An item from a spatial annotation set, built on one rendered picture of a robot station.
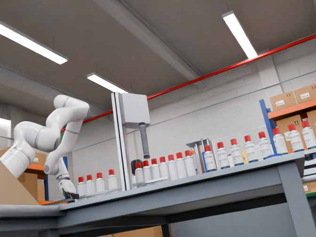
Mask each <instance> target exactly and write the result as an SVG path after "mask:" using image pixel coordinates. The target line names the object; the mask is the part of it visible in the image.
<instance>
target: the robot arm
mask: <svg viewBox="0 0 316 237"><path fill-rule="evenodd" d="M54 107H55V108H56V110H55V111H53V112H52V113H51V114H50V115H49V116H48V118H47V120H46V127H44V126H41V125H38V124H35V123H32V122H28V121H24V122H21V123H19V124H18V125H16V127H15V129H14V140H15V142H14V144H13V146H12V147H11V148H10V149H9V150H8V151H7V152H6V153H5V154H4V155H3V156H2V157H1V158H0V160H1V161H2V163H3V164H4V165H5V166H6V167H7V168H8V169H9V171H10V172H11V173H12V174H13V175H14V176H15V177H16V178H17V179H18V178H19V177H20V176H21V175H22V173H23V172H24V171H25V170H26V169H27V168H28V166H29V165H30V164H31V163H32V162H33V160H34V159H35V151H34V150H33V148H35V149H38V150H41V151H44V152H50V154H49V155H48V157H47V159H46V162H45V165H44V172H45V173H46V174H49V175H54V176H55V178H56V180H57V183H58V184H59V188H60V191H61V193H62V195H63V196H65V197H67V199H69V198H72V195H73V194H75V192H74V190H75V187H74V185H73V184H72V182H71V180H70V176H69V174H68V171H67V169H66V166H65V164H64V161H63V159H62V158H61V156H62V155H63V154H66V153H69V152H72V151H73V149H74V146H75V143H76V140H77V138H78V135H79V132H80V129H81V126H82V123H83V119H85V118H86V117H87V116H88V115H89V112H90V107H89V105H88V104H87V103H86V102H84V101H81V100H78V99H75V98H72V97H69V96H66V95H58V96H57V97H55V99H54ZM67 123H68V124H67ZM66 124H67V127H66V130H65V132H64V135H63V139H62V142H61V144H60V145H59V143H60V132H61V129H62V128H63V127H64V126H65V125H66Z"/></svg>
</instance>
